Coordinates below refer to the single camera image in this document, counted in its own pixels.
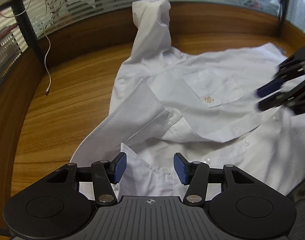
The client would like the white button-up shirt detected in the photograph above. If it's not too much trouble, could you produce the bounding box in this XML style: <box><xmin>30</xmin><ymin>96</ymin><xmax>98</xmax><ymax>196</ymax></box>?
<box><xmin>70</xmin><ymin>0</ymin><xmax>305</xmax><ymax>198</ymax></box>

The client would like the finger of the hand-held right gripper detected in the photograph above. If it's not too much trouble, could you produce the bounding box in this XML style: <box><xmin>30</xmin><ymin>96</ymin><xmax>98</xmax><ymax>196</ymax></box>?
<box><xmin>256</xmin><ymin>46</ymin><xmax>305</xmax><ymax>98</ymax></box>
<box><xmin>258</xmin><ymin>76</ymin><xmax>305</xmax><ymax>117</ymax></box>

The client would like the dark partition post with scissors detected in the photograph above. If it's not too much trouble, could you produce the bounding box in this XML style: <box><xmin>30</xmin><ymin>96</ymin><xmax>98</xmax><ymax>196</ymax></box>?
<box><xmin>277</xmin><ymin>0</ymin><xmax>292</xmax><ymax>37</ymax></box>

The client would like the grey wire mesh rack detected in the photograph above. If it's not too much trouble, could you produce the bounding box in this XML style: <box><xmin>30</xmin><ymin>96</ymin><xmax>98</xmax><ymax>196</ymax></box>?
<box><xmin>0</xmin><ymin>29</ymin><xmax>27</xmax><ymax>92</ymax></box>

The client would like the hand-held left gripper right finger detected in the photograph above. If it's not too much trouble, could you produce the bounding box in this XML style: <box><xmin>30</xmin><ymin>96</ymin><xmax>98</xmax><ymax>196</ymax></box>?
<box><xmin>173</xmin><ymin>152</ymin><xmax>261</xmax><ymax>205</ymax></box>

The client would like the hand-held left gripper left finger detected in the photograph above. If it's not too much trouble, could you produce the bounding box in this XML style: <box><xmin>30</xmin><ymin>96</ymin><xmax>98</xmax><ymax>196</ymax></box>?
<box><xmin>39</xmin><ymin>152</ymin><xmax>127</xmax><ymax>204</ymax></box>

